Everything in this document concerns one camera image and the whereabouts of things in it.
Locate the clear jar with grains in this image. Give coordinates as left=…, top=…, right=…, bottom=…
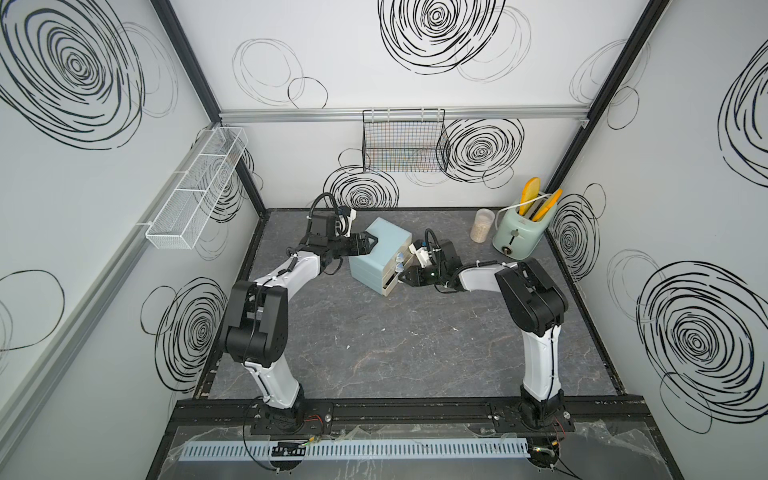
left=470, top=208, right=495, bottom=244

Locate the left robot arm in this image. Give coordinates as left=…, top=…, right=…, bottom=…
left=219, top=193, right=378, bottom=428

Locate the white mesh wall shelf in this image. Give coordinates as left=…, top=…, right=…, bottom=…
left=146, top=126, right=248, bottom=250

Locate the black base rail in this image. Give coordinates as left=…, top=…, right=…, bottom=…
left=166, top=395, right=651, bottom=436

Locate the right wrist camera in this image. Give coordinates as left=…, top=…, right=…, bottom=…
left=409, top=241, right=435, bottom=268

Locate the yellow toast slice right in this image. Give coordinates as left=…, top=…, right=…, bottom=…
left=532, top=189, right=563, bottom=222

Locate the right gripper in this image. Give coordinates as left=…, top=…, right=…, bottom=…
left=397, top=265, right=446, bottom=288

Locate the light blue drawer cabinet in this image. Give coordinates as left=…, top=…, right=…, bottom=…
left=349, top=217, right=413, bottom=296

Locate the yellow toast slice left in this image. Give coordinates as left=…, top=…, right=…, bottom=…
left=518, top=177, right=541, bottom=216

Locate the cream bottom drawer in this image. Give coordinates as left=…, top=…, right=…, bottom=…
left=381, top=264, right=408, bottom=297

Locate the white slotted cable duct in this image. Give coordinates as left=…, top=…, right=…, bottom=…
left=178, top=438, right=532, bottom=462

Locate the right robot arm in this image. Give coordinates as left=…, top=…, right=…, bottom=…
left=398, top=228, right=568, bottom=429

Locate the yellow toast slice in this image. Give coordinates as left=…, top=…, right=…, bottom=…
left=518, top=177, right=541, bottom=216
left=532, top=189, right=563, bottom=222

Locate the mint green toaster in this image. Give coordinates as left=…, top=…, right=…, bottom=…
left=492, top=207, right=557, bottom=261

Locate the black wire wall basket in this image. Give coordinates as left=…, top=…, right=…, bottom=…
left=362, top=108, right=447, bottom=173

